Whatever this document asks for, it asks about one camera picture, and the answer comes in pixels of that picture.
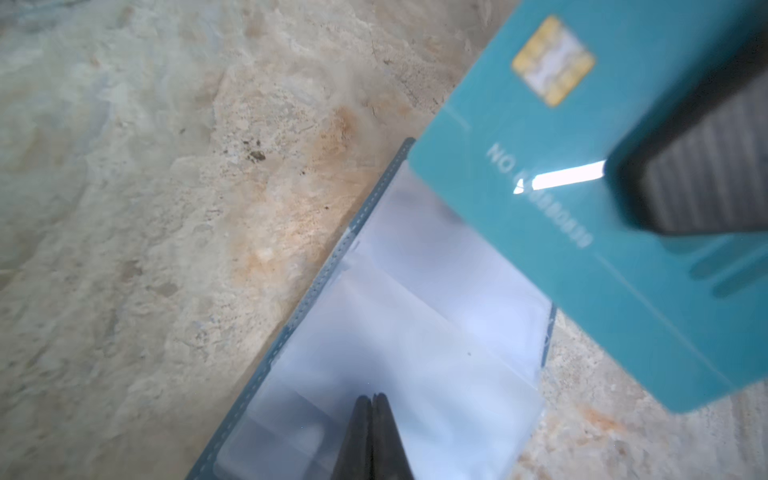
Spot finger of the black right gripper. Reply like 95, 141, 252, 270
609, 28, 767, 236

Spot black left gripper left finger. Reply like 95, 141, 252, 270
331, 396, 373, 480

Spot teal chip card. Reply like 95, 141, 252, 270
409, 1, 767, 413

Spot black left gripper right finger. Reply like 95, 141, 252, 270
371, 393, 414, 480

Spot blue-grey card holder wallet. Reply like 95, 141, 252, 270
189, 139, 557, 479

